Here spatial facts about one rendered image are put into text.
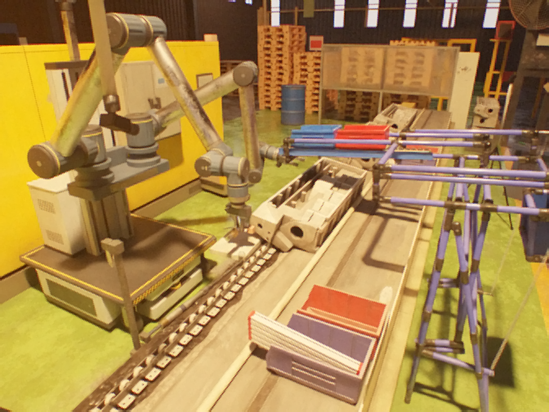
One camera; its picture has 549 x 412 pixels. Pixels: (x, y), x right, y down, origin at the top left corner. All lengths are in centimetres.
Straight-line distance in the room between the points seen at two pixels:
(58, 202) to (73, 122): 95
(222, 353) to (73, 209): 189
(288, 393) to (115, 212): 225
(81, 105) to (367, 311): 167
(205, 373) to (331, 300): 58
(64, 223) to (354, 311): 219
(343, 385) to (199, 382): 50
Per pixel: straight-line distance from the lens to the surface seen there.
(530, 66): 837
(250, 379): 144
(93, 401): 147
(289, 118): 886
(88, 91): 207
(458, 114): 792
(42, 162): 234
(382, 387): 168
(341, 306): 162
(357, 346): 143
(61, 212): 302
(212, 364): 150
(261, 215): 205
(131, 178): 269
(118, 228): 328
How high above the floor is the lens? 184
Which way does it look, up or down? 24 degrees down
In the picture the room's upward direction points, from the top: straight up
